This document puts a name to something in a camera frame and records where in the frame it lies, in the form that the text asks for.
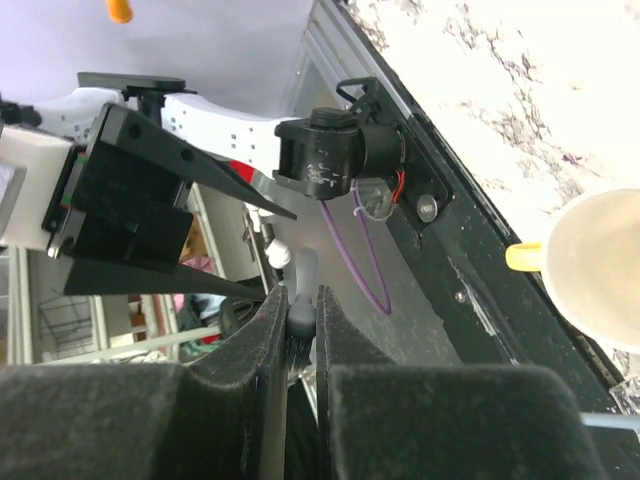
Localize yellow mug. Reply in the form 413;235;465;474
505;187;639;354

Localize black mounting rail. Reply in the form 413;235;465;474
295;1;618;414

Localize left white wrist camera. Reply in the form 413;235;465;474
1;125;73;251

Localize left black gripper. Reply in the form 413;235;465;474
42;104;297;301

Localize light blue toothbrush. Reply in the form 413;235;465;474
580;412;640;434

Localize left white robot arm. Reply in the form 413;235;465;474
1;72;407;299

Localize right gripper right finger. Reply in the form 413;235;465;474
316;286;606;479

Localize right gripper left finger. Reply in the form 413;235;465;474
1;287;289;479

